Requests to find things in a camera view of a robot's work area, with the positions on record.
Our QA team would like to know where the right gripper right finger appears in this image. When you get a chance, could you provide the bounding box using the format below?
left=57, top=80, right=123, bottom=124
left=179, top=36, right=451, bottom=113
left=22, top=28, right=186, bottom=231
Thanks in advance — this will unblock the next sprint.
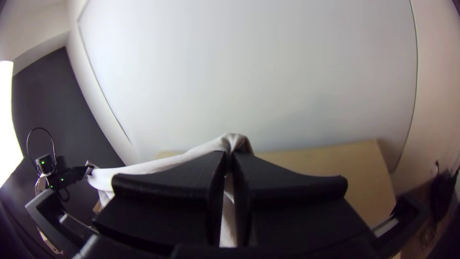
left=231, top=151, right=371, bottom=249

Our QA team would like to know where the grey t-shirt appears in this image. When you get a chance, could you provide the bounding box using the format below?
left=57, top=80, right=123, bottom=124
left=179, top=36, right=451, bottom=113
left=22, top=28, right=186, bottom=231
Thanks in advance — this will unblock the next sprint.
left=87, top=132, right=256, bottom=249

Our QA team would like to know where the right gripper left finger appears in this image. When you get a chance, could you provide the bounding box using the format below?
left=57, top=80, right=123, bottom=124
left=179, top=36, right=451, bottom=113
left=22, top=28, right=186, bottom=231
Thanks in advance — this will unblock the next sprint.
left=92, top=150, right=228, bottom=253

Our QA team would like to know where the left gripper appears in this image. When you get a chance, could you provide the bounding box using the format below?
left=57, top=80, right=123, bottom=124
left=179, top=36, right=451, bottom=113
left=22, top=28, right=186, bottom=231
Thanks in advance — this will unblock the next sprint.
left=48, top=165, right=90, bottom=191

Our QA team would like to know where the black cable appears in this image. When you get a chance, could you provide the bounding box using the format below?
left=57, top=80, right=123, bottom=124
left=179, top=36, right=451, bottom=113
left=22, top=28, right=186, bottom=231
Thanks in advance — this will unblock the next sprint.
left=25, top=127, right=58, bottom=170

